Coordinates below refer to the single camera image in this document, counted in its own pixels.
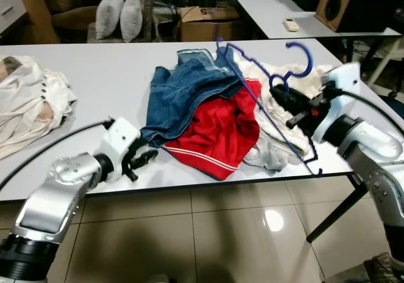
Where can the purple clothes hanger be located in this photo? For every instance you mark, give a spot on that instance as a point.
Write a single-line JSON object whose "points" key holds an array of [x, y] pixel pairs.
{"points": [[310, 60]]}

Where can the blue denim shorts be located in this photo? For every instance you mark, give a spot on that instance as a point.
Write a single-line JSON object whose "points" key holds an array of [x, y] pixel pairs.
{"points": [[183, 93]]}

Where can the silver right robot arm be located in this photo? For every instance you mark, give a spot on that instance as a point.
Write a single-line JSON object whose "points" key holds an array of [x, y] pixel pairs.
{"points": [[375, 150]]}

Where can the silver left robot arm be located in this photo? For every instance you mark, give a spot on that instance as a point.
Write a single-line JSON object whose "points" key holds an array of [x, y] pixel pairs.
{"points": [[50, 201]]}

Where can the small cream garment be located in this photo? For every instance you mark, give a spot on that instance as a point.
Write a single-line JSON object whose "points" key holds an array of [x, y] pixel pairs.
{"points": [[255, 68]]}

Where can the red shorts white stripes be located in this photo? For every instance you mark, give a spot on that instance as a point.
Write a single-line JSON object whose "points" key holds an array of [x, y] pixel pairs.
{"points": [[214, 138]]}

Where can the white remote control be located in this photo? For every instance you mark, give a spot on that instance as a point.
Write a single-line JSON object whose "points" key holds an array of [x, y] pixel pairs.
{"points": [[291, 24]]}

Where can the dark blue round stool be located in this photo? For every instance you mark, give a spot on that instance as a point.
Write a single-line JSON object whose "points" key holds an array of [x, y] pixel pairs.
{"points": [[392, 105]]}

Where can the white office table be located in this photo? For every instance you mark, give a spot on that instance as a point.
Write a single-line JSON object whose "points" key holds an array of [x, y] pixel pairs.
{"points": [[265, 11]]}

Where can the black table leg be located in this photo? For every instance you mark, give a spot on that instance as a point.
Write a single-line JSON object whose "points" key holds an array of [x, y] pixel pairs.
{"points": [[334, 213]]}

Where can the brown cardboard box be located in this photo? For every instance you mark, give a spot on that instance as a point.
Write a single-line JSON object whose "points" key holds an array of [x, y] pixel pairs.
{"points": [[208, 27]]}

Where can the wooden black speaker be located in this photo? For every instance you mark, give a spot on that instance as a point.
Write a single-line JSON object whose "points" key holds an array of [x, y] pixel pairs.
{"points": [[338, 2]]}

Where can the large cream trousers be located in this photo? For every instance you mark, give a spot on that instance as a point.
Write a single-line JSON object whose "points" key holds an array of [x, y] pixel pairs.
{"points": [[31, 100]]}

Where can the grey drawer cabinet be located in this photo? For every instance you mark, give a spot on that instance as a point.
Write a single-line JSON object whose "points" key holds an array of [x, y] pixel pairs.
{"points": [[11, 11]]}

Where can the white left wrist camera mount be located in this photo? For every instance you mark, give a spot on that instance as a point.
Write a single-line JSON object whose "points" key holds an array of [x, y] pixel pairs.
{"points": [[117, 138]]}

